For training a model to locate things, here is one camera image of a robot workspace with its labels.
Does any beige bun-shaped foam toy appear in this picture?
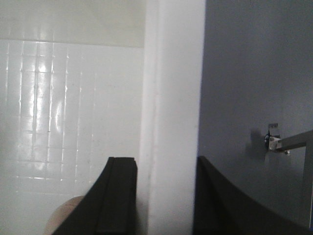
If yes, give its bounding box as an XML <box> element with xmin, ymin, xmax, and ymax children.
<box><xmin>44</xmin><ymin>196</ymin><xmax>84</xmax><ymax>235</ymax></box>

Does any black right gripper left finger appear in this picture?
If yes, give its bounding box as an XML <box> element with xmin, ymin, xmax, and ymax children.
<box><xmin>54</xmin><ymin>157</ymin><xmax>137</xmax><ymax>235</ymax></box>

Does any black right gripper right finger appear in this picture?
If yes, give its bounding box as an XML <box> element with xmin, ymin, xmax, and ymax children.
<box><xmin>192</xmin><ymin>156</ymin><xmax>312</xmax><ymax>235</ymax></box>

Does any white metal stand frame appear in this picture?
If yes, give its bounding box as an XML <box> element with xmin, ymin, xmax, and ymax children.
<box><xmin>264</xmin><ymin>123</ymin><xmax>313</xmax><ymax>231</ymax></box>

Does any white plastic tote box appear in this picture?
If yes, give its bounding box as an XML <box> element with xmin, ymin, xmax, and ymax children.
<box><xmin>0</xmin><ymin>0</ymin><xmax>205</xmax><ymax>235</ymax></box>

